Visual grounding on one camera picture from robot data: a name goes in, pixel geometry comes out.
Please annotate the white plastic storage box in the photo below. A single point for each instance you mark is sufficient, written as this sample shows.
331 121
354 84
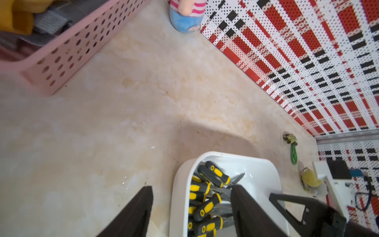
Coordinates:
260 180

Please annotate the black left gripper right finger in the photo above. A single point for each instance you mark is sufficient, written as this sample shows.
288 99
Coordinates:
250 219

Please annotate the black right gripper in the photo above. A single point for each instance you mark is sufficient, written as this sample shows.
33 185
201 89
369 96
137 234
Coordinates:
310 216

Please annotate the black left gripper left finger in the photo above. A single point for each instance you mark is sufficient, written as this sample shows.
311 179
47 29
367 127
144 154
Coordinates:
134 219

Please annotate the pink perforated basket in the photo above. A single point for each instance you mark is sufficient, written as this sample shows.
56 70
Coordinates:
46 70

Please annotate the grey yellow plush ball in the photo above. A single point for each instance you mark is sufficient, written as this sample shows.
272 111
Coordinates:
311 184

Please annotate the black yellow file tool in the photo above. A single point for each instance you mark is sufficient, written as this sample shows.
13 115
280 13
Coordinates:
220 175

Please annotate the green camouflage keychain toy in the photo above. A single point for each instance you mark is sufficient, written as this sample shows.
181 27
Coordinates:
291 139

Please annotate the cartoon boy doll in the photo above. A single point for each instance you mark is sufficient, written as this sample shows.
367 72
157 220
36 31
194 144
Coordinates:
186 15

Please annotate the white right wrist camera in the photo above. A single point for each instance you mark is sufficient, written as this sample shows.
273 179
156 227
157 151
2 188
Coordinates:
339 183

